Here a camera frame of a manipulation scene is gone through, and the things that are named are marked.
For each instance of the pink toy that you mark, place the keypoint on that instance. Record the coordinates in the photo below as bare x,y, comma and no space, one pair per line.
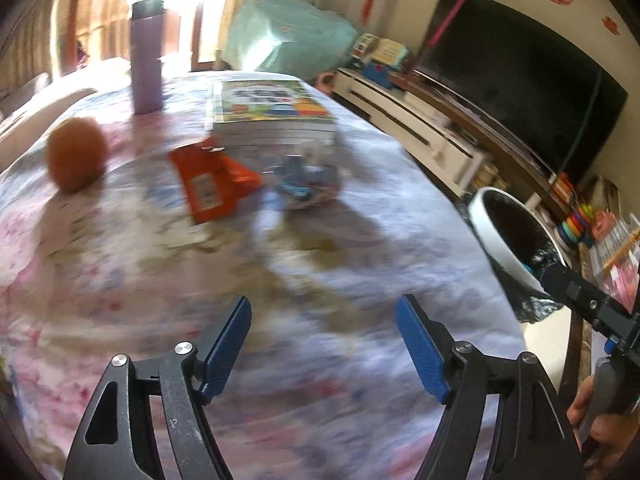
606,225

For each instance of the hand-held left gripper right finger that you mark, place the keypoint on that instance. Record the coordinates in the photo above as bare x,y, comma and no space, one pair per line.
417,350

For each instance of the white television cabinet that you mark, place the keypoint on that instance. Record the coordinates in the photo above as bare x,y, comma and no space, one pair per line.
400,115

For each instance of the stack of colourful books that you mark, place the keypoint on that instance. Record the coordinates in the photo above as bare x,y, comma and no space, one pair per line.
270,115

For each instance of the black bin with white rim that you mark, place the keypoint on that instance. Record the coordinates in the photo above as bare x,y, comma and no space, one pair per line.
515,230

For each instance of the pink striped sofa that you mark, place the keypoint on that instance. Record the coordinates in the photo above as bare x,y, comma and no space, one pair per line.
30,105

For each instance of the person's right hand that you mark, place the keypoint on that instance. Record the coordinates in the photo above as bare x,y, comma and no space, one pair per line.
615,435

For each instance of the floral tablecloth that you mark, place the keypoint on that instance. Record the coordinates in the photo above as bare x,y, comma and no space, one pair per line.
300,270

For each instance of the teal furniture cover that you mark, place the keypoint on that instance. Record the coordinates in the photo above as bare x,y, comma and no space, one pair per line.
290,35

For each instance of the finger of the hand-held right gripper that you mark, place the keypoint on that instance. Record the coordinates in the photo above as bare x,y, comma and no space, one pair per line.
580,295

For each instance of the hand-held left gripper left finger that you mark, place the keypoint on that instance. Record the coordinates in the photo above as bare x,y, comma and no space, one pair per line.
227,350

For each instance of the purple drink bottle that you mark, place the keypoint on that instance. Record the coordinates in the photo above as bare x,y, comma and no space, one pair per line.
146,60

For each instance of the brown wooden television shelf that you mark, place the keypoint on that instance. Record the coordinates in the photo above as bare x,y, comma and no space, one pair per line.
480,125

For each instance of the small red wall sticker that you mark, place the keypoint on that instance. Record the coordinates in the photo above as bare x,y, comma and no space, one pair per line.
612,25

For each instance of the pink kettlebell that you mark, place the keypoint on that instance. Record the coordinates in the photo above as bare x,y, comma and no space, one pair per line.
326,82

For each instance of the orange fruit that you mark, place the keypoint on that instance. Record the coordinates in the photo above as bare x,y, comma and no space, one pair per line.
76,155

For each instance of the black flat television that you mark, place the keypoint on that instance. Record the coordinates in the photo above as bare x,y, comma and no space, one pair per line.
515,75

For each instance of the orange snack packet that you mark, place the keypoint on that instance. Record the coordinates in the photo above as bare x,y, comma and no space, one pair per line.
210,185

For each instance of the beige patterned curtain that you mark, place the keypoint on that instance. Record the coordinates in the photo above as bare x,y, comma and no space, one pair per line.
95,5
232,5

